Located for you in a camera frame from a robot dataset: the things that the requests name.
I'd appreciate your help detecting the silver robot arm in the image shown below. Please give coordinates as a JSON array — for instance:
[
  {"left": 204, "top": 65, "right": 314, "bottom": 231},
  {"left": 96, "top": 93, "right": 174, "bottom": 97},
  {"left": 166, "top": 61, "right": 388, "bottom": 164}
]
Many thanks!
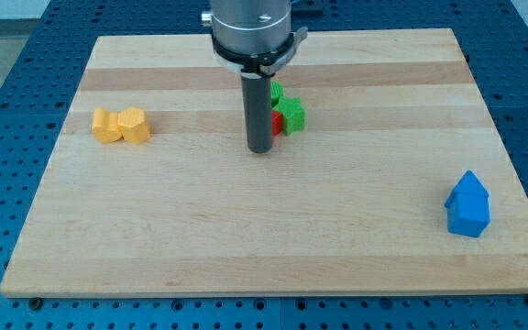
[{"left": 200, "top": 0, "right": 292, "bottom": 55}]

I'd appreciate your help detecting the green block behind star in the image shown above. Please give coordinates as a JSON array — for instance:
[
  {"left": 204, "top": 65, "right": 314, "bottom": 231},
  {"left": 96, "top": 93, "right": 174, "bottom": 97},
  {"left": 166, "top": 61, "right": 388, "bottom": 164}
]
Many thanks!
[{"left": 270, "top": 81, "right": 284, "bottom": 107}]

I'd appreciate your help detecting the red block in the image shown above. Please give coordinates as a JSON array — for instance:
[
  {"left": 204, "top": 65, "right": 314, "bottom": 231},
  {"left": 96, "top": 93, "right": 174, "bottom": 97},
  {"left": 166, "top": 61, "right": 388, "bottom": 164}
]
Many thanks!
[{"left": 271, "top": 110, "right": 283, "bottom": 137}]

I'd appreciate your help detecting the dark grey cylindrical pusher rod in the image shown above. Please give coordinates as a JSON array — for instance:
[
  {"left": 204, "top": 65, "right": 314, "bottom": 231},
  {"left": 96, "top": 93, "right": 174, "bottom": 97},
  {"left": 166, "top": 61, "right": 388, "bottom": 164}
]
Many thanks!
[{"left": 241, "top": 77, "right": 272, "bottom": 154}]

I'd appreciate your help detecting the black clamp with grey lever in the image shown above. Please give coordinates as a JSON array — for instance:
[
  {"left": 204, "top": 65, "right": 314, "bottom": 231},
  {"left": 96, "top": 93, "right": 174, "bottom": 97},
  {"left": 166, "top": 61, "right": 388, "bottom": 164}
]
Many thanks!
[{"left": 211, "top": 27, "right": 308, "bottom": 79}]

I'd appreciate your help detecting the wooden board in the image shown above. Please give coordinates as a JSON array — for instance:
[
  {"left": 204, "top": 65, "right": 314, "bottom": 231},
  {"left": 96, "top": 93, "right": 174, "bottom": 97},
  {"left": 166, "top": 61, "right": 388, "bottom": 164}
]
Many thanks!
[{"left": 0, "top": 28, "right": 528, "bottom": 298}]

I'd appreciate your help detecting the yellow hexagon block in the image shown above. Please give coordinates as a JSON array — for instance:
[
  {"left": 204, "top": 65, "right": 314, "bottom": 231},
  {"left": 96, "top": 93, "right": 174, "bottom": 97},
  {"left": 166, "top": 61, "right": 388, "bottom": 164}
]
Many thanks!
[{"left": 117, "top": 107, "right": 151, "bottom": 145}]

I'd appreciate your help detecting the yellow heart block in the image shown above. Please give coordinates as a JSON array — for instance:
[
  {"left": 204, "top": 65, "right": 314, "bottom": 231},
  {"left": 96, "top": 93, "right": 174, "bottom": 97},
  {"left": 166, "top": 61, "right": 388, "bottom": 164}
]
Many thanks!
[{"left": 92, "top": 108, "right": 122, "bottom": 144}]

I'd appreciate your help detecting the blue house-shaped block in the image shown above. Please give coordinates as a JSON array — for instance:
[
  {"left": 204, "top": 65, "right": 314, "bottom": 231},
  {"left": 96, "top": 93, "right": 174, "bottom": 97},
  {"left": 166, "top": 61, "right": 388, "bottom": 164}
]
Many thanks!
[{"left": 445, "top": 170, "right": 490, "bottom": 237}]

